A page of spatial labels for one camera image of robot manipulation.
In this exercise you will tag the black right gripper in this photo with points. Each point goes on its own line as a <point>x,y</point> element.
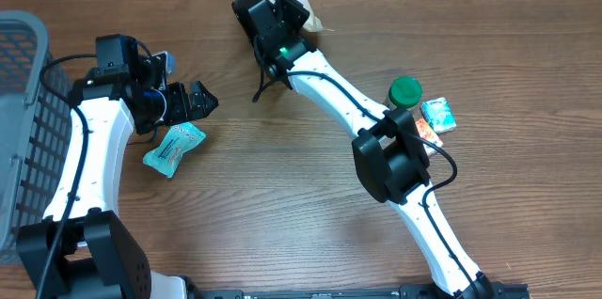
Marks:
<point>290,6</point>

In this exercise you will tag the green lid clear jar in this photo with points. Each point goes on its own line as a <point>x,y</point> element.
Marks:
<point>405,92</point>

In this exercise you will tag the dark grey mesh basket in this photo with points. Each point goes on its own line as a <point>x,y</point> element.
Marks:
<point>35,128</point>

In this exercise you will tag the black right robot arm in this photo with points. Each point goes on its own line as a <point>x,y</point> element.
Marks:
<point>389,155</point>

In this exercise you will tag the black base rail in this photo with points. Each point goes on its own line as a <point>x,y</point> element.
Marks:
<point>403,292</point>

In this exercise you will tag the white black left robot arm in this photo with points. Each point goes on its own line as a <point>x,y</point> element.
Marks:
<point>80,248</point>

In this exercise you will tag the orange tissue pack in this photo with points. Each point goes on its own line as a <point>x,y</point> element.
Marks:
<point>427,133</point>

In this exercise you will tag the teal tissue pack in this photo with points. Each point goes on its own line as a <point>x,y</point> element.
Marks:
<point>438,115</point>

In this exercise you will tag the mint green wipes pack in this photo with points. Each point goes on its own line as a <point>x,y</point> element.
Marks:
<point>178,140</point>

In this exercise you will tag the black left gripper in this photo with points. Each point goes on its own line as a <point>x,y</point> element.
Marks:
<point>182,111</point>

